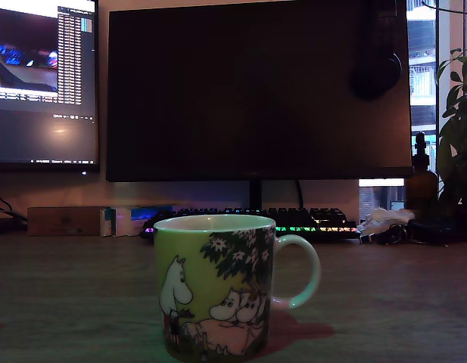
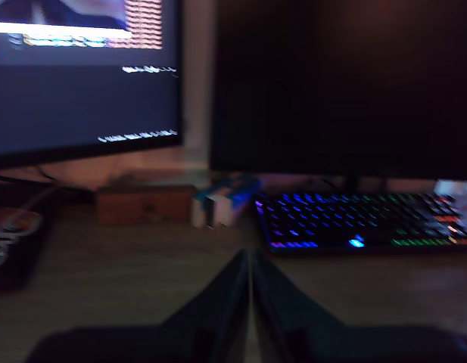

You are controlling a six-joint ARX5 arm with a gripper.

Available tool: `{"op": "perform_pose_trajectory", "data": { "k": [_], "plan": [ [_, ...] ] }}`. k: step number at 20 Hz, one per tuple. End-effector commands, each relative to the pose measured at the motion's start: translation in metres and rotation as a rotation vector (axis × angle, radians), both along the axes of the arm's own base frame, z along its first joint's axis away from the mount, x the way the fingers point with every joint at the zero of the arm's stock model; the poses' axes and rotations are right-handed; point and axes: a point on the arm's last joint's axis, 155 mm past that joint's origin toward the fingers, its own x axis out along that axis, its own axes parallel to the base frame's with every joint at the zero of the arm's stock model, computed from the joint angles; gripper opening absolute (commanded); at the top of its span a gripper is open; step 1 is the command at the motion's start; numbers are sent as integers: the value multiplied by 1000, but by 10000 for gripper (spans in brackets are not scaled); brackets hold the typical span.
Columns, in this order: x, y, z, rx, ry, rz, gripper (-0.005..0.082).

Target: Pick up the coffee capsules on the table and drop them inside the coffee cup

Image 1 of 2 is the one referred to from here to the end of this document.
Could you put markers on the dark key bunch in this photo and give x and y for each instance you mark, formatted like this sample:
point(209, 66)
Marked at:
point(392, 232)

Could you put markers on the black backlit keyboard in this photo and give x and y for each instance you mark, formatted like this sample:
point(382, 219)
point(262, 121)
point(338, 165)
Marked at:
point(324, 223)

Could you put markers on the black pouch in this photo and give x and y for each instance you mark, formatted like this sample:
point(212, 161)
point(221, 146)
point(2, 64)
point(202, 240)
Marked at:
point(433, 228)

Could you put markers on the brown glass pump bottle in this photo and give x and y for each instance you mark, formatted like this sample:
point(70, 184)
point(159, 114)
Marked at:
point(421, 185)

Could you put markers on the crumpled white tissue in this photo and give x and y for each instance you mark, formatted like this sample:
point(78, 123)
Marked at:
point(384, 217)

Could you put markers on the black monitor stand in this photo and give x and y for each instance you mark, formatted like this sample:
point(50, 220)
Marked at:
point(256, 194)

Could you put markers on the brown cardboard box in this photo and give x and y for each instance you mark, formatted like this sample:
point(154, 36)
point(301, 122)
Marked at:
point(55, 221)

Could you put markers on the large dark computer monitor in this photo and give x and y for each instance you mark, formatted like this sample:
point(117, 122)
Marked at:
point(256, 94)

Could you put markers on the blue and white carton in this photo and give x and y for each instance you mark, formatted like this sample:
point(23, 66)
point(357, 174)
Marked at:
point(122, 223)
point(146, 215)
point(107, 223)

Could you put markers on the black headphones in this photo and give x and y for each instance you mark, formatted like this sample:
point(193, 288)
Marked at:
point(377, 79)

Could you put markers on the green houseplant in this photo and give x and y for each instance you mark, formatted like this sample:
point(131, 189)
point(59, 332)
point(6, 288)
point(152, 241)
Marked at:
point(458, 151)

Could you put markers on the green cartoon print mug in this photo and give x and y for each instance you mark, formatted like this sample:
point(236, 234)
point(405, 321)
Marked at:
point(203, 272)

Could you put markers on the lit computer monitor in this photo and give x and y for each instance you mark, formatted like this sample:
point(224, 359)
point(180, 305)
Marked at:
point(28, 132)

